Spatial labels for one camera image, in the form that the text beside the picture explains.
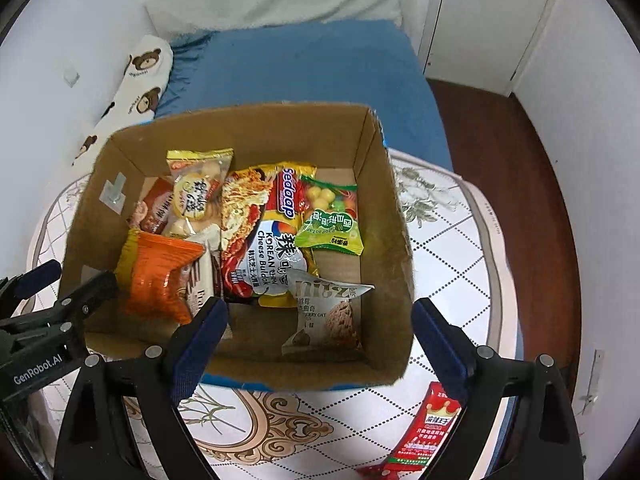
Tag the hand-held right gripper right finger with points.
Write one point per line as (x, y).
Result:
(440, 347)

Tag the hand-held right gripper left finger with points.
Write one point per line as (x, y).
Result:
(200, 342)

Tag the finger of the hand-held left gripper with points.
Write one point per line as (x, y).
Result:
(87, 295)
(35, 280)

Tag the yellow crinkled snack packet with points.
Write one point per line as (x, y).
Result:
(127, 255)

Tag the white chocolate biscuit packet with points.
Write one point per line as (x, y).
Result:
(202, 280)

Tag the orange snack packet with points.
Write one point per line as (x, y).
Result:
(160, 275)

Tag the red stick snack packet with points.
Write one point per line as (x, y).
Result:
(425, 435)

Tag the brown snack packet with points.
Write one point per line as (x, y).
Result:
(152, 205)

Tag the white oat cookie packet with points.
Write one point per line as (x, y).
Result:
(330, 315)

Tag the red yellow noodle packet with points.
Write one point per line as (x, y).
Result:
(255, 240)

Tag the printed cardboard box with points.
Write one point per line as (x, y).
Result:
(380, 240)

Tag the yellow round biscuit packet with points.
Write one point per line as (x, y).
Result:
(197, 190)

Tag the green candy packet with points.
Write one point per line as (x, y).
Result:
(330, 220)

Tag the white diamond pattern blanket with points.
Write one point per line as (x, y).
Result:
(450, 270)

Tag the bear print pillow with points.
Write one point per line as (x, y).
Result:
(135, 85)

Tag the blue bed sheet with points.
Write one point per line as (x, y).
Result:
(310, 70)

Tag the white door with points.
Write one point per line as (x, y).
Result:
(495, 20)

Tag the white wall outlet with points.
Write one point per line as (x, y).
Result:
(71, 78)

